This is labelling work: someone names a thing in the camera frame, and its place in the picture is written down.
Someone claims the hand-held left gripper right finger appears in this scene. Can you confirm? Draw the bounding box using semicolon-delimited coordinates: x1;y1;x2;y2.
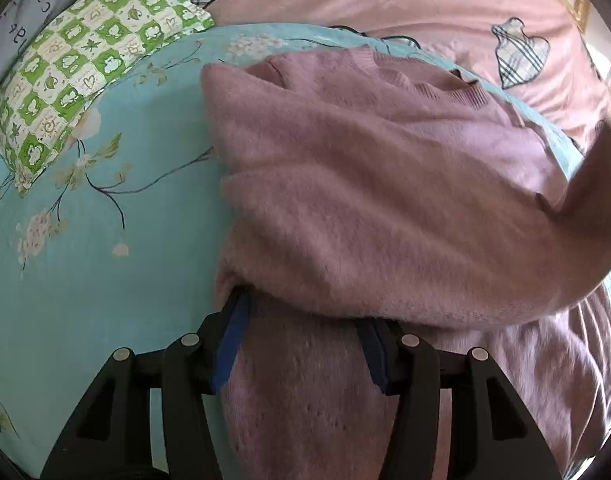
355;317;566;480

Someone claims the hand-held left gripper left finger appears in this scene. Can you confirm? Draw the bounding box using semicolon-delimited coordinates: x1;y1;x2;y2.
40;287;253;480

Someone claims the pink fuzzy sweater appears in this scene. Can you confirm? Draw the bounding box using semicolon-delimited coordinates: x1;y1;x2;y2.
200;45;611;480

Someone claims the turquoise floral blanket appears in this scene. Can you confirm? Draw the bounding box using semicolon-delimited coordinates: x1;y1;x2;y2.
0;22;611;478

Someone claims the green checkered pillow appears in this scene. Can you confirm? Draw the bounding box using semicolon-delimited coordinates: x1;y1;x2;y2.
0;0;216;198

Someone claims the grey printed pillow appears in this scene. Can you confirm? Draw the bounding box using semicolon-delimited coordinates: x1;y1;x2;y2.
0;0;93;101

